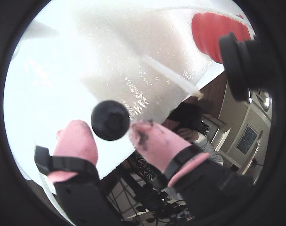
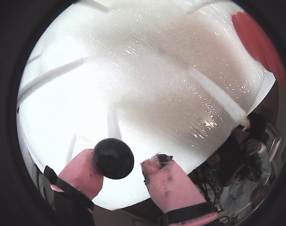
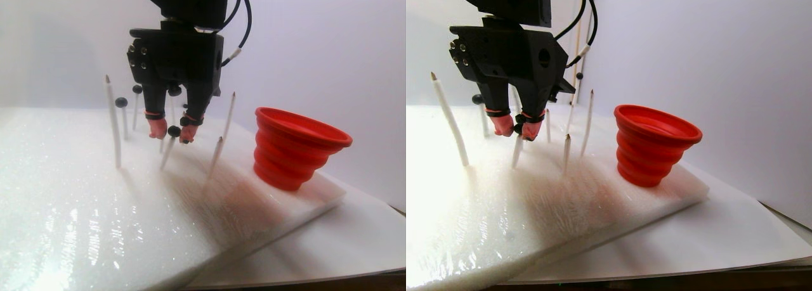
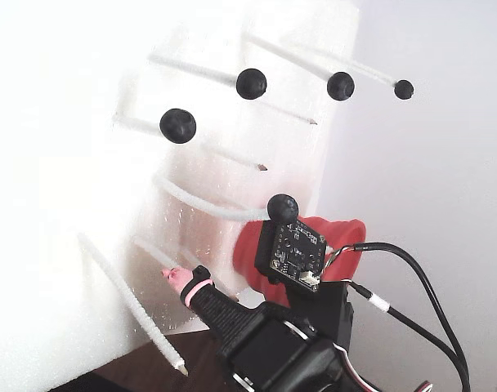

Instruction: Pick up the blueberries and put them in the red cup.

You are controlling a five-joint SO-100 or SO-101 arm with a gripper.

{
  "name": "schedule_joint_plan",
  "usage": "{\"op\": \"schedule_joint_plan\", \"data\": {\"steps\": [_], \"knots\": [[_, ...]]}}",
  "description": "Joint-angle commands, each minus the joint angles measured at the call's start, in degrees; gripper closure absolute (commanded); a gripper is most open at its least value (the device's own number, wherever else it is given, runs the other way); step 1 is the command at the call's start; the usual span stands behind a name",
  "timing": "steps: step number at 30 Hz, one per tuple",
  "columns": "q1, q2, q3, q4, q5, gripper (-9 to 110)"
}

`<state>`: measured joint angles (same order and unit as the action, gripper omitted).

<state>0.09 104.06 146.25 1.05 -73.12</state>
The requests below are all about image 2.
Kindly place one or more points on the white foam block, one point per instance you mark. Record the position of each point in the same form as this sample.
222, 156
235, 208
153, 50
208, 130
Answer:
157, 94

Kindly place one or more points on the red collapsible silicone cup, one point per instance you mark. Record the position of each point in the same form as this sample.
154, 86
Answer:
256, 40

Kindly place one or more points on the dark blueberry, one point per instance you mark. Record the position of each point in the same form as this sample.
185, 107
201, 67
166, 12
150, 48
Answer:
113, 159

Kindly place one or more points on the person in grey sweater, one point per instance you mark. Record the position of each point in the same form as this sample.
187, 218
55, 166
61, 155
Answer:
258, 155

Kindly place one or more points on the pink padded gripper finger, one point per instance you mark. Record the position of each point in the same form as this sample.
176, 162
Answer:
81, 174
171, 186

